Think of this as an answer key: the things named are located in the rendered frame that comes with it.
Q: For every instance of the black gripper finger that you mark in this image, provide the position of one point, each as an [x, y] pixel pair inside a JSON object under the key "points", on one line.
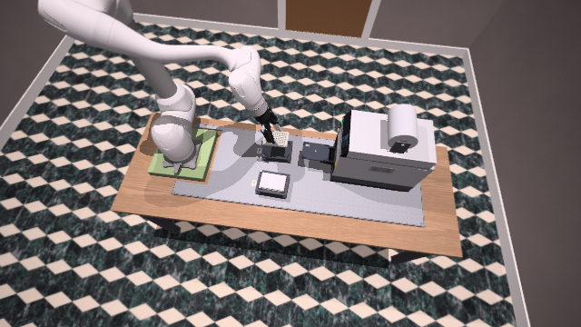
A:
{"points": [[266, 131], [274, 122]]}

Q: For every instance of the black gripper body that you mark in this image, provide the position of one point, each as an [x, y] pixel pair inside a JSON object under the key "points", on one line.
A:
{"points": [[262, 119]]}

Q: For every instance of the white cylinder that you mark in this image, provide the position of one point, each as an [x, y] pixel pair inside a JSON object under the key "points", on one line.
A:
{"points": [[402, 124]]}

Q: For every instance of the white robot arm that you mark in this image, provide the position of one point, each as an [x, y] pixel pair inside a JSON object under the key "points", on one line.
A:
{"points": [[109, 25]]}

